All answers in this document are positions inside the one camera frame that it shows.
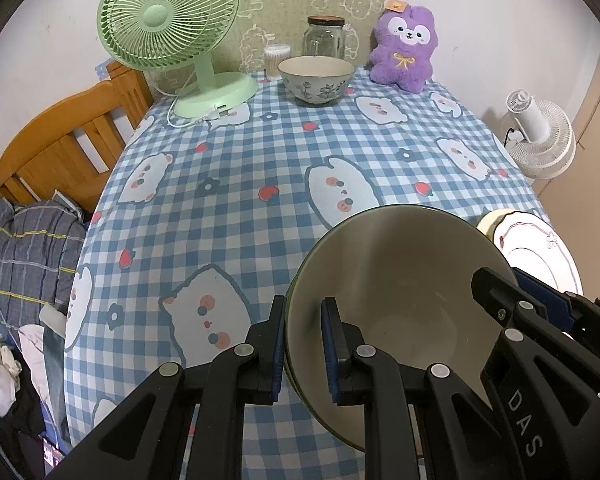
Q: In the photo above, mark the white floor fan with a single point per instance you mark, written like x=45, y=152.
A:
x=545, y=145

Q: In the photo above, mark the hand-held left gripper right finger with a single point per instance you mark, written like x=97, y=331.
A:
x=330, y=350

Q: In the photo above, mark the grey plaid pillow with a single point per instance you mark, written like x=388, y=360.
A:
x=30, y=260

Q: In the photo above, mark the grey floral ceramic bowl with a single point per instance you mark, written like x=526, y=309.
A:
x=405, y=270
x=315, y=82

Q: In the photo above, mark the dark cloth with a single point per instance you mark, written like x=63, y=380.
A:
x=25, y=425

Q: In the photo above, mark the large yellow floral plate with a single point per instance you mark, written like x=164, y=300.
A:
x=486, y=223

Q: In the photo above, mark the green desk fan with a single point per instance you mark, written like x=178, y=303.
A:
x=155, y=15

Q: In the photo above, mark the smartphone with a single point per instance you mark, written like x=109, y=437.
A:
x=52, y=460

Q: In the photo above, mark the white cloth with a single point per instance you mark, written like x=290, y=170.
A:
x=30, y=340

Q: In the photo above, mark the light blue cloth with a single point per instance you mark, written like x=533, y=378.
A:
x=55, y=355

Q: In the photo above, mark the wooden bed headboard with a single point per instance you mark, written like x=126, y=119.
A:
x=55, y=130

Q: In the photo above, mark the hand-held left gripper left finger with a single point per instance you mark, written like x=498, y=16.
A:
x=279, y=350

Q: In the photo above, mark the glass jar with dark lid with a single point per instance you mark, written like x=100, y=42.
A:
x=322, y=40

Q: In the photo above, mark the blue checked tablecloth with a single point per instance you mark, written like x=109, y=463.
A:
x=255, y=160

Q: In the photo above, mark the white plate with red pattern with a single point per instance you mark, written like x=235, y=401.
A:
x=535, y=250

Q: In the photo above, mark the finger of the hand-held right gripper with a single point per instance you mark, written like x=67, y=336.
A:
x=495, y=292
x=545, y=300

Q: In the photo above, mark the green printed board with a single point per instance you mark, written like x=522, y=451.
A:
x=290, y=0

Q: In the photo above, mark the cotton swab container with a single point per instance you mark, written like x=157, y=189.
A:
x=276, y=60

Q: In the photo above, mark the purple plush toy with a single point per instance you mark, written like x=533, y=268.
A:
x=402, y=65

